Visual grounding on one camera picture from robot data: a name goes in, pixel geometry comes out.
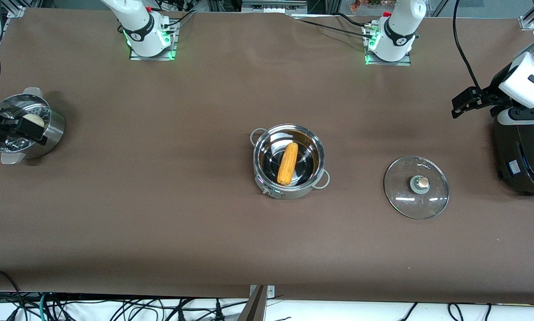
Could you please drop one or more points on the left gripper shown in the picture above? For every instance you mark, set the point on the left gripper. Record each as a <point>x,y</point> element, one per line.
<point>494,94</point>

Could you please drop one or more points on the glass pot lid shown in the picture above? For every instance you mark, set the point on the glass pot lid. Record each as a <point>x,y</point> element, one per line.
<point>416,205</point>

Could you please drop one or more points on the yellow corn cob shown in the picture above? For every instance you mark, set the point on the yellow corn cob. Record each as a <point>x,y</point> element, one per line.
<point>287,165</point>

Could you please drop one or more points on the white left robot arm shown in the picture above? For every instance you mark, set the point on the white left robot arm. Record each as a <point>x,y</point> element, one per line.
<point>398,31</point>

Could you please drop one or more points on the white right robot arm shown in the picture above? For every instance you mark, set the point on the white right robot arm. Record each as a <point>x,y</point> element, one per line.
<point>142,26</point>

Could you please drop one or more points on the stainless steel steamer pot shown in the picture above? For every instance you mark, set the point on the stainless steel steamer pot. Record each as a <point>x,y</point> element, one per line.
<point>52,133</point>

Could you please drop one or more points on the white steamed bun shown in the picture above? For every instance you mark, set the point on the white steamed bun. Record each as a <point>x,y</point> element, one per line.
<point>35,119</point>

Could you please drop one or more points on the black round appliance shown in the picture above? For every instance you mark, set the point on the black round appliance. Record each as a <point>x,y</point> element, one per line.
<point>521,160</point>

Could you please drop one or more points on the brown table cloth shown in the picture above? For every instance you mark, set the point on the brown table cloth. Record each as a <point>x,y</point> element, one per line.
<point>204,245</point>

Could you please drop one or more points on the grey metal box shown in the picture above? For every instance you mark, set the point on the grey metal box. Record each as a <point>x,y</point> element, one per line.
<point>271,6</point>

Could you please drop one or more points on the grey metal bar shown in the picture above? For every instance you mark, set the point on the grey metal bar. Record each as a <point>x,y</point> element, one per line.
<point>255,310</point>

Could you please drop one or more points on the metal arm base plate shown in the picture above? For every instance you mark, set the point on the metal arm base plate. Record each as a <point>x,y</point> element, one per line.
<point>172,55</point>
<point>405,63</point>

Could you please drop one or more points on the aluminium frame profile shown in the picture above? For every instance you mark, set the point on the aluminium frame profile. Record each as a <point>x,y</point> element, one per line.
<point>527,22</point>
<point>14,12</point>

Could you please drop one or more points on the small metal bracket plate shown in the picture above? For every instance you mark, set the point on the small metal bracket plate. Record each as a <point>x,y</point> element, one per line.
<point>271,292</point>

